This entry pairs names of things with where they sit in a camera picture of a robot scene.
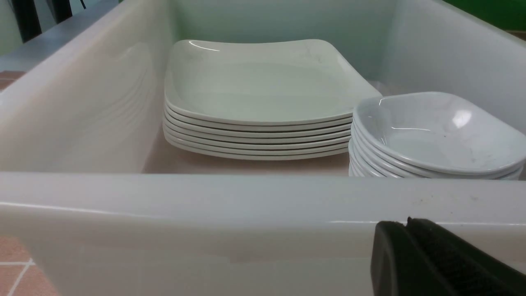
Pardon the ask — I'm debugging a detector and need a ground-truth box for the green backdrop cloth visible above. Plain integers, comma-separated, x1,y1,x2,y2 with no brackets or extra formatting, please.
445,0,526,31

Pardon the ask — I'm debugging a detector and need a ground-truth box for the stack of small white bowls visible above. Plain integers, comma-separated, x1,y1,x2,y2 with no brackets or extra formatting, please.
348,92,525,180

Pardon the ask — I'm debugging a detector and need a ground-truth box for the stack of white square plates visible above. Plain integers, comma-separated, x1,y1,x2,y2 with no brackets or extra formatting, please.
163,39,381,161

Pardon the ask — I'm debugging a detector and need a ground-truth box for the large white plastic tub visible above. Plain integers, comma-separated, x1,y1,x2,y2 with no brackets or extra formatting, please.
1,0,525,296

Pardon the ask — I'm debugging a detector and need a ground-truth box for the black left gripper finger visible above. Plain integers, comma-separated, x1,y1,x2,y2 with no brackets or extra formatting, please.
370,217,526,296

